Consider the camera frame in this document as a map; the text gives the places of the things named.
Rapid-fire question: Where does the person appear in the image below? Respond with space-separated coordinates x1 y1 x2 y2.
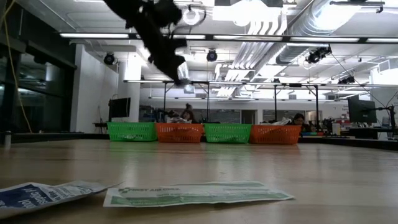
180 103 198 124
290 113 312 132

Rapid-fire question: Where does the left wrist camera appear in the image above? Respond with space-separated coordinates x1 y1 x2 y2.
154 0 183 27

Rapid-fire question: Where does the black monitor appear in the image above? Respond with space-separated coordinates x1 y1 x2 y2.
108 97 131 118
347 95 377 124

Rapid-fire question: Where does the yellow hanging cable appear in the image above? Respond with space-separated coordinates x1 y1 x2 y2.
0 0 34 134

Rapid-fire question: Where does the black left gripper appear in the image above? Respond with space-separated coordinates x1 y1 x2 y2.
132 17 188 86

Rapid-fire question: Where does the dark side desk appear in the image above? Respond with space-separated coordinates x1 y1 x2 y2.
92 121 109 134

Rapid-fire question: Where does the black background rig frame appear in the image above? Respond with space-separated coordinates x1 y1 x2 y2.
161 80 212 124
273 83 320 125

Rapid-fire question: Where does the long ceiling light strip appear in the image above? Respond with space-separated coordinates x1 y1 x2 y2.
58 33 130 39
213 34 282 41
289 36 360 43
366 37 398 44
172 34 206 40

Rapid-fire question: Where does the silver ventilation duct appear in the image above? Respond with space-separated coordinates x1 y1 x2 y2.
233 0 343 74

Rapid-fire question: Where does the green plastic basket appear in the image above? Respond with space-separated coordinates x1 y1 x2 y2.
204 123 252 144
107 121 158 142

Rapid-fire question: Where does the round pendant lamp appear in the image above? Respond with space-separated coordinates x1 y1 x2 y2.
182 6 206 26

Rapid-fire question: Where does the orange plastic basket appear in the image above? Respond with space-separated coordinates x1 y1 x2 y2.
249 124 302 145
155 123 205 144

